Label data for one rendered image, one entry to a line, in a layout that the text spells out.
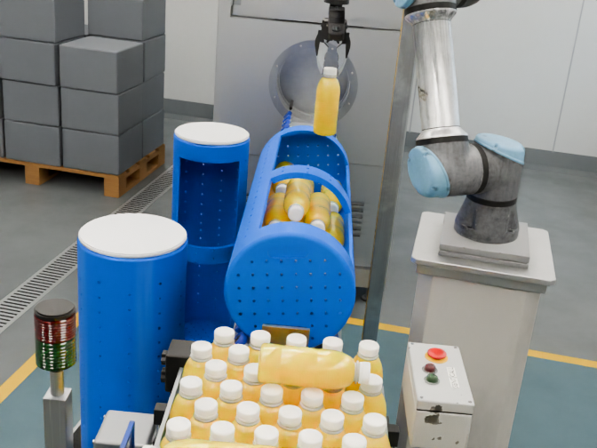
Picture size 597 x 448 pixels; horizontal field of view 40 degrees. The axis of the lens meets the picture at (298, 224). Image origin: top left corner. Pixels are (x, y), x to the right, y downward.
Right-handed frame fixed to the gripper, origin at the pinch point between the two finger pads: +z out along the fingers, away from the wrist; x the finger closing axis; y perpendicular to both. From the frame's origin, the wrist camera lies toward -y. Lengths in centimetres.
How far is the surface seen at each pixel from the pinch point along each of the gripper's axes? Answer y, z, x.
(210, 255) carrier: 49, 83, 38
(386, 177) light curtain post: 63, 51, -26
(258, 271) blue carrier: -77, 29, 12
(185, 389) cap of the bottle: -115, 34, 21
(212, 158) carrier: 48, 45, 39
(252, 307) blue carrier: -77, 37, 13
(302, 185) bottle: -30.2, 24.8, 4.9
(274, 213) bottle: -39, 30, 11
